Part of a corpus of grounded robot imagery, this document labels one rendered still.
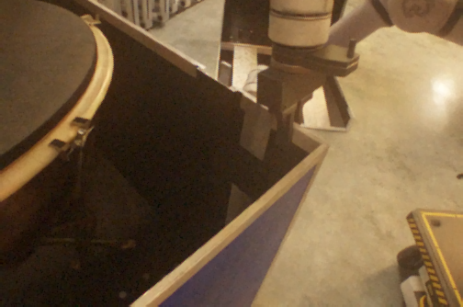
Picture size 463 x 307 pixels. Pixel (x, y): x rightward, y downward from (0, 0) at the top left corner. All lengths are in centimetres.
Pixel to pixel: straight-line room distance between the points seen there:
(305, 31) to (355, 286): 127
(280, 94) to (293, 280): 110
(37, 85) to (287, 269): 121
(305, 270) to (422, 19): 111
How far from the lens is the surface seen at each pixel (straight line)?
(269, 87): 44
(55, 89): 56
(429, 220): 148
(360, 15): 92
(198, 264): 35
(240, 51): 254
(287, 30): 42
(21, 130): 50
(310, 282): 146
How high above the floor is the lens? 127
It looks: 41 degrees down
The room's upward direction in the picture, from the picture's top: 9 degrees clockwise
